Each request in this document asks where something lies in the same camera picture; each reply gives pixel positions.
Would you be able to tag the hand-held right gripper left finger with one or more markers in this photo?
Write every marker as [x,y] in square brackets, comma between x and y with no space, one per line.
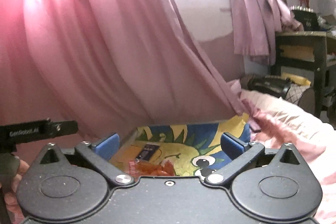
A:
[107,145]

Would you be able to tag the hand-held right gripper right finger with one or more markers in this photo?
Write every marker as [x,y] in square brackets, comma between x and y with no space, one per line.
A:
[232,146]

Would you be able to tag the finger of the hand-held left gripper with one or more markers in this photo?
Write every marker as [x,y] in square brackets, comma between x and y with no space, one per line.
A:
[65,128]

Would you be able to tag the cartoon print metal tray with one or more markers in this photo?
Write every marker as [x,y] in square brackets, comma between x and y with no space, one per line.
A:
[181,150]

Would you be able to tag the person's left hand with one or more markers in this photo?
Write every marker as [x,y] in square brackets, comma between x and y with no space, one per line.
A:
[9,187]

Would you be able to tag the pink white snack packet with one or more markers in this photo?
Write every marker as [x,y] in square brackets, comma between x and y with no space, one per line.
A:
[132,166]

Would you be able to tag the dark snack packet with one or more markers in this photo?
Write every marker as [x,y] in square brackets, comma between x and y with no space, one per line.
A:
[149,151]

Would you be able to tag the orange snack packet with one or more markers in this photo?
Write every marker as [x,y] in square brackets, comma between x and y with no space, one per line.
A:
[155,170]

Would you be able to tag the pink floral blanket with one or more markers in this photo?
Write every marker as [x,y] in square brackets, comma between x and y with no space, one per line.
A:
[288,124]

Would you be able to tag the black quilted bag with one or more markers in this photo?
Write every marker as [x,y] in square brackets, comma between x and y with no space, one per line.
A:
[273,83]

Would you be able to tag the pink curtain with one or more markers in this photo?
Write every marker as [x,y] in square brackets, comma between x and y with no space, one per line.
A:
[92,43]

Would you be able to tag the yellow box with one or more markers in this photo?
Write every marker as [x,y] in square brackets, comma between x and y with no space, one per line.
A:
[302,81]

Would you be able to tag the dark wooden table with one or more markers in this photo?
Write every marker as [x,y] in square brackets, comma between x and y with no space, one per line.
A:
[321,56]

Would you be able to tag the lilac curtain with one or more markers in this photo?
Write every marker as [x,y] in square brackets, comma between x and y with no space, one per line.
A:
[254,16]

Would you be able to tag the black container with silver rim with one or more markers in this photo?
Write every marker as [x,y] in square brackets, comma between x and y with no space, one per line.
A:
[304,19]

